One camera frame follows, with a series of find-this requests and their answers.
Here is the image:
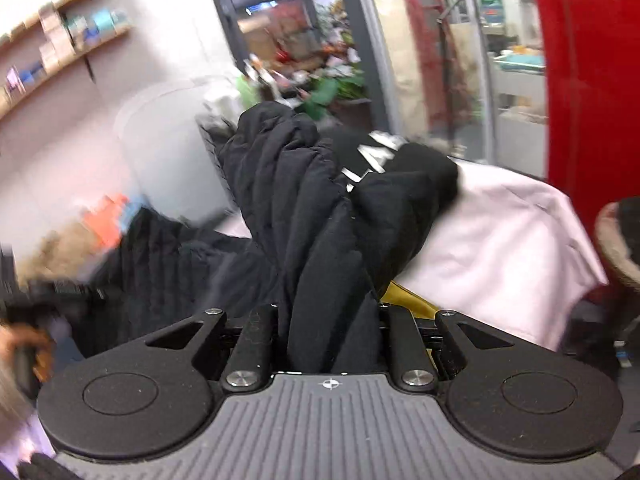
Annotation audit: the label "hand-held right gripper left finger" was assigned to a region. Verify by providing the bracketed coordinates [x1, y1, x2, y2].
[145, 303, 279, 392]

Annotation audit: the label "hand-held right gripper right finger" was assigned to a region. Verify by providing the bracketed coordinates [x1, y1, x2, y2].
[378, 303, 516, 390]

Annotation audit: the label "black quilted jacket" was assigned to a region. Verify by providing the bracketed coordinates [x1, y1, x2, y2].
[75, 100, 461, 376]

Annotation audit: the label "person's left hand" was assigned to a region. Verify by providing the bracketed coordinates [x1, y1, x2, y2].
[0, 324, 55, 382]

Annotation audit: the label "yellow cloth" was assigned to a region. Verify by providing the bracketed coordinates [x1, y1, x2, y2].
[377, 280, 439, 322]

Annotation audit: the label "orange cloth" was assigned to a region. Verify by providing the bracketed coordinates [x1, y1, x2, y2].
[81, 195, 132, 250]

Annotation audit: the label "lavender printed t-shirt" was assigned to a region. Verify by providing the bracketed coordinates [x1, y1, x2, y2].
[394, 160, 612, 352]

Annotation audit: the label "white plastic bin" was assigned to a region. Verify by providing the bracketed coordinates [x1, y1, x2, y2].
[113, 77, 252, 227]

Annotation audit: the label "brown fur-trimmed cloth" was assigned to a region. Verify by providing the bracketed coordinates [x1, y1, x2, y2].
[594, 199, 640, 287]

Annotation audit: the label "rows of small boxes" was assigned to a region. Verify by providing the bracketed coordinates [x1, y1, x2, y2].
[0, 0, 132, 113]

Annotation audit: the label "brown cardboard sheet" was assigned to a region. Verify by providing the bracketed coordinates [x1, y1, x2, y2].
[374, 0, 432, 133]

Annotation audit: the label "pile of plants and goods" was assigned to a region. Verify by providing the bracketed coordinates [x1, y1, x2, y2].
[239, 0, 372, 117]

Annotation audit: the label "red panel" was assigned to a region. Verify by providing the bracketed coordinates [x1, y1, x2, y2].
[527, 0, 640, 221]

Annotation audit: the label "red metal frame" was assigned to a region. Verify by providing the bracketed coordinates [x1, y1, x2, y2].
[395, 0, 455, 112]

